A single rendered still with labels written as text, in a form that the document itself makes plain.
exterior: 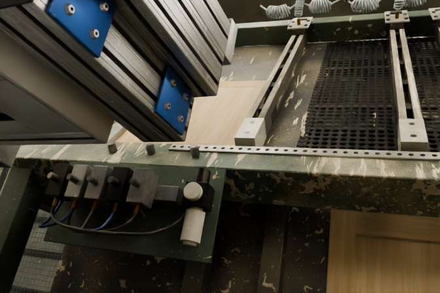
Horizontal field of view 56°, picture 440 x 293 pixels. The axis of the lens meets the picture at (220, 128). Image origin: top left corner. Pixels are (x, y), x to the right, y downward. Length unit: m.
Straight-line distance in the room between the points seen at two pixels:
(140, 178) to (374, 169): 0.57
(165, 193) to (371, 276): 0.59
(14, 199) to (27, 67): 0.90
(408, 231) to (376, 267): 0.13
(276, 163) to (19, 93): 0.68
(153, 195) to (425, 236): 0.72
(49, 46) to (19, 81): 0.06
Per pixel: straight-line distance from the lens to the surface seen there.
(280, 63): 1.72
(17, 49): 0.59
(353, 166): 1.07
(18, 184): 1.48
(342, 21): 2.15
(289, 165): 1.08
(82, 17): 0.54
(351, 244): 1.25
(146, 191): 1.06
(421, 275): 1.24
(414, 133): 1.17
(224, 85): 1.71
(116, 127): 1.49
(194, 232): 1.01
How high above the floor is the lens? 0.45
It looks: 24 degrees up
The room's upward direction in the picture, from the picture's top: 10 degrees clockwise
